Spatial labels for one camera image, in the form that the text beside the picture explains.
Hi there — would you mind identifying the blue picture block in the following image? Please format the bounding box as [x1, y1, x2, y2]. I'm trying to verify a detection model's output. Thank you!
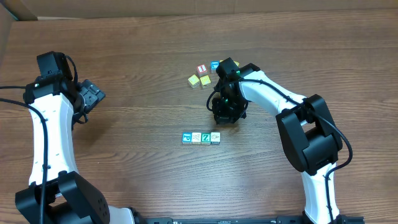
[210, 61, 220, 73]

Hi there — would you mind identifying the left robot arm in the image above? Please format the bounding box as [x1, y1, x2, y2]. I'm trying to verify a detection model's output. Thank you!
[15, 51, 140, 224]

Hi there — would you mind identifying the blue letter P block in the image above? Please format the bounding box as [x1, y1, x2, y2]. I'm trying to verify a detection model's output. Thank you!
[182, 133, 192, 144]

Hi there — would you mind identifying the red letter I block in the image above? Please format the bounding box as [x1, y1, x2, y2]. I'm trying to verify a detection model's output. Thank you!
[197, 64, 208, 77]

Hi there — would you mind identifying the green letter Z block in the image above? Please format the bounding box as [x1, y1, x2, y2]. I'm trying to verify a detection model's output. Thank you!
[201, 133, 211, 145]

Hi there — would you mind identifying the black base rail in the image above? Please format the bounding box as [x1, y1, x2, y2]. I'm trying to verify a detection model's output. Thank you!
[130, 212, 366, 224]

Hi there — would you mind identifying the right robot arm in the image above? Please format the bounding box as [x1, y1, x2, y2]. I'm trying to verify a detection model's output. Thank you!
[206, 58, 343, 223]

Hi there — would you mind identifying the yellow block centre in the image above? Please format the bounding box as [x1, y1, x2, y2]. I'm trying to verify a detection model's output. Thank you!
[200, 75, 211, 88]

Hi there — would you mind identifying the yellow block left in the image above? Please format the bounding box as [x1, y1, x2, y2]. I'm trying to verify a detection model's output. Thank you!
[188, 75, 200, 89]

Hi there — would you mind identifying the cardboard box corner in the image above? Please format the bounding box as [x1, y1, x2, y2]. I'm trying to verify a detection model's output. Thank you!
[1, 0, 37, 62]

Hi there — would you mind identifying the white natural wood block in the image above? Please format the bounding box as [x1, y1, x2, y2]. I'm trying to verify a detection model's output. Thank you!
[192, 132, 201, 144]

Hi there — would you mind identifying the red letter Q block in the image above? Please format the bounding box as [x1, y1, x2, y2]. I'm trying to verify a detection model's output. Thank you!
[210, 132, 221, 144]

